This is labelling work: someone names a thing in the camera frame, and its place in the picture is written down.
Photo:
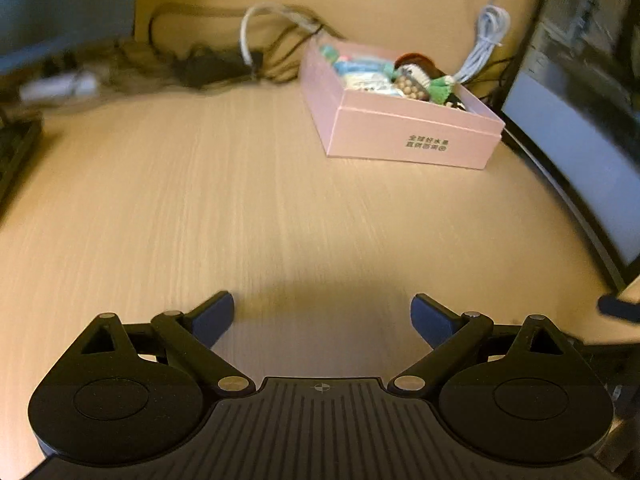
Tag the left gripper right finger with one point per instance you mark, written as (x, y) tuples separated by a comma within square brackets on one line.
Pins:
[(432, 321)]

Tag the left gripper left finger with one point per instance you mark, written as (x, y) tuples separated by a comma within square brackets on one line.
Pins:
[(211, 319)]

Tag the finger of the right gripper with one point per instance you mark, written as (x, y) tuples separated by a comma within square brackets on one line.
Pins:
[(619, 308)]

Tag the red haired doll green dress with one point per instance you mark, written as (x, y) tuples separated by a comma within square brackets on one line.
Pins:
[(417, 77)]

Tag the blue white mask packet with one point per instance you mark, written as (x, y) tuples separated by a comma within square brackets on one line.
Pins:
[(367, 75)]

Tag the blue pink plush toy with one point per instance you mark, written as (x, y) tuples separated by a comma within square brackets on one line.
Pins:
[(331, 54)]

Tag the white computer case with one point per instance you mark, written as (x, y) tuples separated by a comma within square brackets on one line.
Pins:
[(572, 105)]

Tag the pink cardboard box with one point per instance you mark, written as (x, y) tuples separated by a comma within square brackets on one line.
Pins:
[(359, 124)]

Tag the black power adapter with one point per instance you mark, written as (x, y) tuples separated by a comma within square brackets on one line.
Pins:
[(204, 65)]

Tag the black mechanical keyboard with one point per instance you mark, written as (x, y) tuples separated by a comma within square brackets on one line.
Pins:
[(19, 138)]

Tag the white power strip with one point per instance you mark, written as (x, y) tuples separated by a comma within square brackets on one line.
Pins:
[(60, 87)]

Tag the black curved monitor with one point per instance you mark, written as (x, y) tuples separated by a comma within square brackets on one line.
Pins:
[(32, 30)]

